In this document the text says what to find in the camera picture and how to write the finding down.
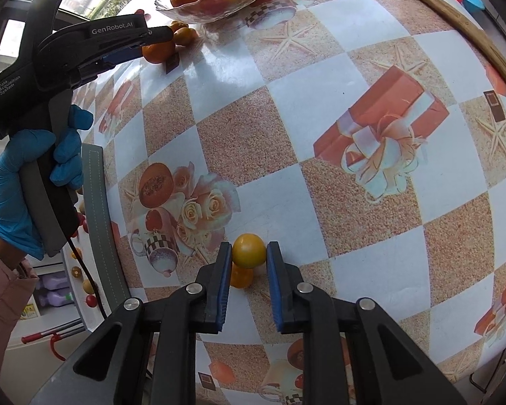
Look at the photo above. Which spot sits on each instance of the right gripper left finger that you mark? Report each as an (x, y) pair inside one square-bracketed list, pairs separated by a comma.
[(155, 340)]

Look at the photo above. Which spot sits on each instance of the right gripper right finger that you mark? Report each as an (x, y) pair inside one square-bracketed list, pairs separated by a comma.
[(352, 352)]

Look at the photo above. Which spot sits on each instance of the dark yellow tomato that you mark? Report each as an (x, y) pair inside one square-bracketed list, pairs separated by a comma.
[(76, 272)]

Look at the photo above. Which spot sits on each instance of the red cherry tomato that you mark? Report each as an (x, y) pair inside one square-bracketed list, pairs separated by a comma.
[(91, 301)]

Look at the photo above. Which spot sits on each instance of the pink sleeved forearm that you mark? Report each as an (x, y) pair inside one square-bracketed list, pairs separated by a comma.
[(17, 282)]

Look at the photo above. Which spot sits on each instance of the blue gloved left hand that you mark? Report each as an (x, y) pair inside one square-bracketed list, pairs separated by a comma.
[(18, 235)]

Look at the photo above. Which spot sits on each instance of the white tray with green rim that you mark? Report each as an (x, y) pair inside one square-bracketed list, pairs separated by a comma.
[(97, 245)]

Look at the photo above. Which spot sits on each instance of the brown kiwi fruit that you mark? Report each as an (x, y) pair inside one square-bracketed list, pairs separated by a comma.
[(88, 287)]

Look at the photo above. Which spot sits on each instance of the purple detergent bottle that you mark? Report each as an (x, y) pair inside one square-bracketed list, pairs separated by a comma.
[(54, 281)]

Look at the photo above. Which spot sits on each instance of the large orange mandarin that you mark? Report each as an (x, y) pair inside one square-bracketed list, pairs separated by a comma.
[(159, 52)]

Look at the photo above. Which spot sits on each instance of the small greenish fruit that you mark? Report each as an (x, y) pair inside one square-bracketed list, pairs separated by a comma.
[(184, 36)]

